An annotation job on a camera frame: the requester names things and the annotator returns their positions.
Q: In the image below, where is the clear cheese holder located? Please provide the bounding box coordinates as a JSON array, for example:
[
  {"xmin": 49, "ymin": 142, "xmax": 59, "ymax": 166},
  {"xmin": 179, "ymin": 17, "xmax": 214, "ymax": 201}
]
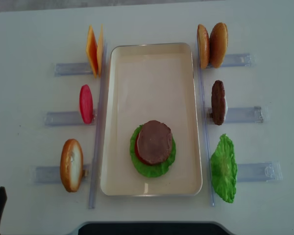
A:
[{"xmin": 54, "ymin": 63, "xmax": 93, "ymax": 76}]

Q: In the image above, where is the clear bun holder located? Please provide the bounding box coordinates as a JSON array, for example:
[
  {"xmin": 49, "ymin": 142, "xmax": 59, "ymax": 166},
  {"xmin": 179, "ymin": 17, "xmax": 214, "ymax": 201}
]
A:
[{"xmin": 221, "ymin": 53, "xmax": 255, "ymax": 67}]

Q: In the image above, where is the clear long left rail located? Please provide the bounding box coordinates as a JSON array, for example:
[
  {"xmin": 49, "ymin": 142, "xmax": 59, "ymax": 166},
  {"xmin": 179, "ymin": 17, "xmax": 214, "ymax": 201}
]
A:
[{"xmin": 88, "ymin": 40, "xmax": 108, "ymax": 210}]

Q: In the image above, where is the clear tomato holder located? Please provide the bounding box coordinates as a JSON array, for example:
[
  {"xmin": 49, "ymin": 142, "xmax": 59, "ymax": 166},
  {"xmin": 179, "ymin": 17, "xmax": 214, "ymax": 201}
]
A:
[{"xmin": 44, "ymin": 109, "xmax": 97, "ymax": 127}]

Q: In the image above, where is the clear bread holder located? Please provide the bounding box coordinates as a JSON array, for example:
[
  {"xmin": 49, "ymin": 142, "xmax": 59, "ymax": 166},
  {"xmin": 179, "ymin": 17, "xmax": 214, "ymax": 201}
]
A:
[{"xmin": 29, "ymin": 164, "xmax": 91, "ymax": 185}]

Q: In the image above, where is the clear long right rail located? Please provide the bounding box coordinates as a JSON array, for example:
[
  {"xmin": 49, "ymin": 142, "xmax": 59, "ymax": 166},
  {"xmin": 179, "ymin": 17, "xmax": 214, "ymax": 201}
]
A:
[{"xmin": 195, "ymin": 40, "xmax": 215, "ymax": 207}]

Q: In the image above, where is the standing brown meat patty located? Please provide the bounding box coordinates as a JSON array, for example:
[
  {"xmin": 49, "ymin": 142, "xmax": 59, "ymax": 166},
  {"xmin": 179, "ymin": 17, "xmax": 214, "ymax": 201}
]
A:
[{"xmin": 211, "ymin": 80, "xmax": 226, "ymax": 125}]

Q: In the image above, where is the clear long rail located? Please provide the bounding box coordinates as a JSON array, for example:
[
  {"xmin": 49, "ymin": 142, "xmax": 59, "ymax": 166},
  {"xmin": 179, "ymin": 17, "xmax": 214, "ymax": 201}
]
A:
[
  {"xmin": 88, "ymin": 40, "xmax": 108, "ymax": 210},
  {"xmin": 195, "ymin": 40, "xmax": 215, "ymax": 207}
]

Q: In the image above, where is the brown meat patty on stack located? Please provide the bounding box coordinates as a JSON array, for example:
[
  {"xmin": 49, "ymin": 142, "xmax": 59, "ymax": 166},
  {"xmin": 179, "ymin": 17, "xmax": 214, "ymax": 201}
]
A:
[{"xmin": 137, "ymin": 120, "xmax": 172, "ymax": 165}]

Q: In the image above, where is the green lettuce leaf on stack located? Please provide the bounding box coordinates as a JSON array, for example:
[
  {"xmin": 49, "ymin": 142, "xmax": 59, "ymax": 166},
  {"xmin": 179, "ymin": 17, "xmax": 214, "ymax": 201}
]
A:
[{"xmin": 129, "ymin": 125, "xmax": 176, "ymax": 178}]

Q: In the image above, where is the standing green lettuce leaf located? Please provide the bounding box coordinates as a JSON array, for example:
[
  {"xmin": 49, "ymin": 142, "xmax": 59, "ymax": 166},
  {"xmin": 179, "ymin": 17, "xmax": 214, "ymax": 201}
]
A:
[{"xmin": 210, "ymin": 134, "xmax": 238, "ymax": 203}]

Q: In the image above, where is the bread slice standing left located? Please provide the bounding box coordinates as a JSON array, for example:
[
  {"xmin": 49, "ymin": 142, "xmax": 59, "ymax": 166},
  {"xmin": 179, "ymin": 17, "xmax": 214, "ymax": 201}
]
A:
[{"xmin": 60, "ymin": 139, "xmax": 83, "ymax": 192}]

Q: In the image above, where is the bun half with white face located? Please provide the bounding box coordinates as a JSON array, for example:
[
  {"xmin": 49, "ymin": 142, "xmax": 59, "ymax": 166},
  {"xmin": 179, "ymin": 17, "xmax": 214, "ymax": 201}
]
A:
[{"xmin": 197, "ymin": 24, "xmax": 210, "ymax": 69}]

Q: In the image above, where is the orange cheese slice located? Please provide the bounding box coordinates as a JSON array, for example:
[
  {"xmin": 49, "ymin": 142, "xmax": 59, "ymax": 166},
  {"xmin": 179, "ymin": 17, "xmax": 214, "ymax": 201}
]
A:
[
  {"xmin": 97, "ymin": 25, "xmax": 104, "ymax": 77},
  {"xmin": 86, "ymin": 25, "xmax": 98, "ymax": 78}
]

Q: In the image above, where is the red tomato slice on stack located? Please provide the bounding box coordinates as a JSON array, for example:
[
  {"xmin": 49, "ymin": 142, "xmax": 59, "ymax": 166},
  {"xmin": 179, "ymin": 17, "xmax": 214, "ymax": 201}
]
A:
[{"xmin": 135, "ymin": 136, "xmax": 149, "ymax": 165}]

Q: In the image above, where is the clear patty holder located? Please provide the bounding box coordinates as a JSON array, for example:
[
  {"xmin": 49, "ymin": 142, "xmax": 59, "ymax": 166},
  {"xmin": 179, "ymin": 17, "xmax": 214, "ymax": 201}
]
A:
[{"xmin": 203, "ymin": 106, "xmax": 269, "ymax": 124}]

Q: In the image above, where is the clear lettuce holder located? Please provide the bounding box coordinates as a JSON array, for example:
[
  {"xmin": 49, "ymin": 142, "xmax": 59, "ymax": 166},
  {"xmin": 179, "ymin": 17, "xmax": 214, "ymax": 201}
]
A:
[{"xmin": 237, "ymin": 161, "xmax": 283, "ymax": 182}]

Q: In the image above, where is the black base panel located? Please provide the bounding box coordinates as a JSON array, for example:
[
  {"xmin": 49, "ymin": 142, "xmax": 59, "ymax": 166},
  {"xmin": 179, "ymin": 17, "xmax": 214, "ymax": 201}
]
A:
[{"xmin": 78, "ymin": 222, "xmax": 228, "ymax": 235}]

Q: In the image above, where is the red tomato slice standing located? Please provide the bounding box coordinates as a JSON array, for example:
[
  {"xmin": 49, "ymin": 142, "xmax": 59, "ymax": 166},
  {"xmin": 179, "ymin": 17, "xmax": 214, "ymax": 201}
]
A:
[{"xmin": 79, "ymin": 85, "xmax": 94, "ymax": 124}]

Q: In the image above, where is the cream rectangular tray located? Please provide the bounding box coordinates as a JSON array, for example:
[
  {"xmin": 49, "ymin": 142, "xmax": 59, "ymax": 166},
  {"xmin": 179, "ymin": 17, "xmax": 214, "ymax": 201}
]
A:
[{"xmin": 100, "ymin": 43, "xmax": 202, "ymax": 196}]

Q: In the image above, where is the golden bun half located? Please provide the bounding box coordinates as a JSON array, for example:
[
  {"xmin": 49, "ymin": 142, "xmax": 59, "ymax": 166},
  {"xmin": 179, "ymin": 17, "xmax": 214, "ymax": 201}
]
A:
[{"xmin": 209, "ymin": 23, "xmax": 228, "ymax": 68}]

